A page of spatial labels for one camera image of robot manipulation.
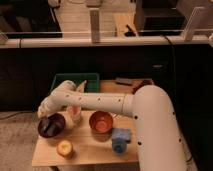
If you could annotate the purple bowl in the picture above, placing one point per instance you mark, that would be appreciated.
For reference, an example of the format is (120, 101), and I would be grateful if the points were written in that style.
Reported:
(51, 126)

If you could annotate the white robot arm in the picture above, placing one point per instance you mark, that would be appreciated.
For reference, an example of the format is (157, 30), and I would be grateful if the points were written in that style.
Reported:
(158, 137)

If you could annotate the orange bowl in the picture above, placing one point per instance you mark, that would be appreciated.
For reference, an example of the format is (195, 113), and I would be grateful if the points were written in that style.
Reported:
(101, 122)

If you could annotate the grey sponge block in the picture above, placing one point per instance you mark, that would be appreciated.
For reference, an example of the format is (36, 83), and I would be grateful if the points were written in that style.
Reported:
(123, 81)

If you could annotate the green plastic bin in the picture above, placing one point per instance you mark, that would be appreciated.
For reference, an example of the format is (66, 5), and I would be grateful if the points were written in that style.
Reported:
(92, 80)

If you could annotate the beige item in bin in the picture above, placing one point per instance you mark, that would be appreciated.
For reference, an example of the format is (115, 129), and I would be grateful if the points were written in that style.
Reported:
(81, 87)

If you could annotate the brown object on table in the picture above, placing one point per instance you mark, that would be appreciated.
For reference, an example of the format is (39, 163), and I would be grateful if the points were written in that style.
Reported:
(143, 83)

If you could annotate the pink translucent cup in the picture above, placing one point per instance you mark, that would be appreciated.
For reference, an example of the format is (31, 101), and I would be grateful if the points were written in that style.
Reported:
(75, 113)

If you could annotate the blue toy cup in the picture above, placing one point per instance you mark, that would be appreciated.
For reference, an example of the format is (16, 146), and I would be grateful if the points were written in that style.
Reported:
(120, 138)

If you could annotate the yellow apple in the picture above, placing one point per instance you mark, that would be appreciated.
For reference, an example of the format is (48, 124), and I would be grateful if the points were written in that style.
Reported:
(65, 148)

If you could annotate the white horizontal rail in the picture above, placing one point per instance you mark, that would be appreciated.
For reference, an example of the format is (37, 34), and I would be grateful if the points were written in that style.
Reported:
(105, 41)

